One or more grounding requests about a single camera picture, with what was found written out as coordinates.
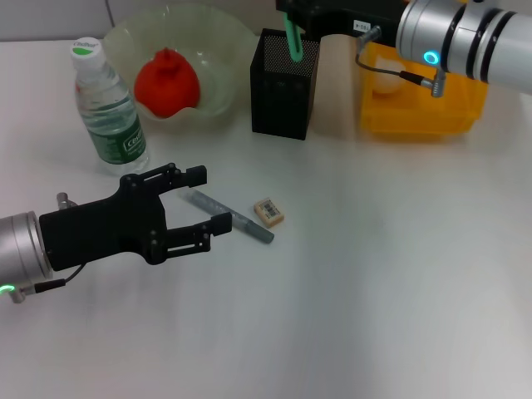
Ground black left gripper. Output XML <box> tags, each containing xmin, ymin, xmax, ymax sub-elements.
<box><xmin>37</xmin><ymin>163</ymin><xmax>234</xmax><ymax>273</ymax></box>

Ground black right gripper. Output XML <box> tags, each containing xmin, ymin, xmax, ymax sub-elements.
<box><xmin>275</xmin><ymin>0</ymin><xmax>407</xmax><ymax>43</ymax></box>

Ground green utility knife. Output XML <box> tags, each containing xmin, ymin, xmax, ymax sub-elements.
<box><xmin>282</xmin><ymin>11</ymin><xmax>305</xmax><ymax>64</ymax></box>

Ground white paper ball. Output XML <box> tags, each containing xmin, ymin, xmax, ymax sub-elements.
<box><xmin>371</xmin><ymin>57</ymin><xmax>407</xmax><ymax>96</ymax></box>

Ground clear water bottle green label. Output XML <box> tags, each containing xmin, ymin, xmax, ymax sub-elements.
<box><xmin>69</xmin><ymin>37</ymin><xmax>150</xmax><ymax>176</ymax></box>

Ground red-orange toy orange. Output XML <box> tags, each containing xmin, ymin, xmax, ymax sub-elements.
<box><xmin>133</xmin><ymin>47</ymin><xmax>202</xmax><ymax>120</ymax></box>

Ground grey marker pen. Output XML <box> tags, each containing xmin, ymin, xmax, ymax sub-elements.
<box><xmin>178</xmin><ymin>188</ymin><xmax>276</xmax><ymax>246</ymax></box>

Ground beige eraser with barcode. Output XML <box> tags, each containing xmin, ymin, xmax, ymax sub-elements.
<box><xmin>253</xmin><ymin>198</ymin><xmax>288</xmax><ymax>229</ymax></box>

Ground translucent wavy fruit plate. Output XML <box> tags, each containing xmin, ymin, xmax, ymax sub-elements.
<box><xmin>102</xmin><ymin>2</ymin><xmax>258</xmax><ymax>135</ymax></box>

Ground black mesh pen holder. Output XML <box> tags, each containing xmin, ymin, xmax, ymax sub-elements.
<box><xmin>249</xmin><ymin>27</ymin><xmax>323</xmax><ymax>142</ymax></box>

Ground yellow plastic storage bin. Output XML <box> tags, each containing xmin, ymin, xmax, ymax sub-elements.
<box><xmin>358</xmin><ymin>42</ymin><xmax>490</xmax><ymax>135</ymax></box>

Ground grey gripper cable with plugs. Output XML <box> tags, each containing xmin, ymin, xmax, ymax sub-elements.
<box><xmin>354</xmin><ymin>24</ymin><xmax>449</xmax><ymax>100</ymax></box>

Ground black gripper cable with plugs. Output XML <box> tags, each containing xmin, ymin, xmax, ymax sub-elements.
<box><xmin>7</xmin><ymin>190</ymin><xmax>87</xmax><ymax>305</ymax></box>

